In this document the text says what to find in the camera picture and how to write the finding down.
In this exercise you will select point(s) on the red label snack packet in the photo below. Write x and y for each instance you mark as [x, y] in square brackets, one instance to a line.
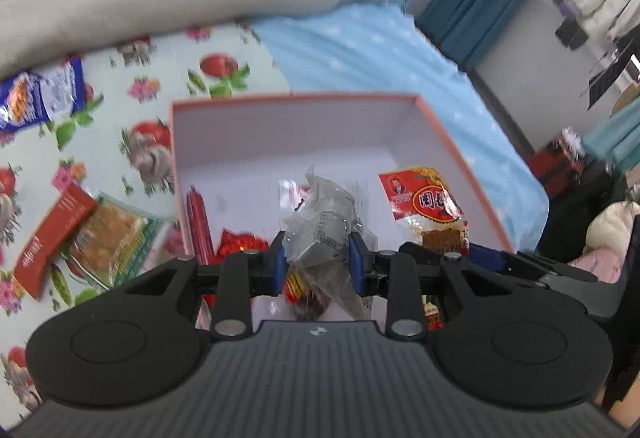
[425, 203]

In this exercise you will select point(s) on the red crate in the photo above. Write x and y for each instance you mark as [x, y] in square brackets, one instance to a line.
[557, 162]

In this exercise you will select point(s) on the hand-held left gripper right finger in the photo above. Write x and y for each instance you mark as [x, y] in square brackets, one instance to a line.
[356, 268]

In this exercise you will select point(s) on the yellow green snack packet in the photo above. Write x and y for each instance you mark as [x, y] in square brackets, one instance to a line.
[117, 240]

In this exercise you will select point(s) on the slim red snack packet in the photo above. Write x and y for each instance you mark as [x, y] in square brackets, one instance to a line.
[200, 223]

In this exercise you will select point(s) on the red snack packet white print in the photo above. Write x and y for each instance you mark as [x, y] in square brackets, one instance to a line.
[50, 238]

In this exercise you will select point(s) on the light blue bedsheet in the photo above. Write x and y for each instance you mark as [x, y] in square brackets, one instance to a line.
[380, 62]

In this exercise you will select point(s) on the clear plastic snack packet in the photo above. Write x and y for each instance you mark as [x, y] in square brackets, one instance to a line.
[320, 228]

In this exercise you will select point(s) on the teal cloth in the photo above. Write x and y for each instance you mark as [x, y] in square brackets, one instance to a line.
[617, 132]

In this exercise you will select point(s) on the blue snack packet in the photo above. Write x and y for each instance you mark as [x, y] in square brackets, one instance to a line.
[40, 92]

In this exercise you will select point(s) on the cream pink bundle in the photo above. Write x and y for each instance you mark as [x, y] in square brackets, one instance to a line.
[607, 233]

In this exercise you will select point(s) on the orange cardboard box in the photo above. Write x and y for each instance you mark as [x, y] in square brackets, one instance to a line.
[280, 137]

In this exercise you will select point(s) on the crinkled red snack packet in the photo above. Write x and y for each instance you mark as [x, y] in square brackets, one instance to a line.
[240, 243]

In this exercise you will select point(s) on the red yellow snack packet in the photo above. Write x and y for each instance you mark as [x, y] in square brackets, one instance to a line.
[300, 290]

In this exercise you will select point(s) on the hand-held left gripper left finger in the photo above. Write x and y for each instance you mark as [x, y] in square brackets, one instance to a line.
[277, 268]

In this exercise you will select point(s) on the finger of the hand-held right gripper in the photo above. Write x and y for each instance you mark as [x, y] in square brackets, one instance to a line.
[540, 263]

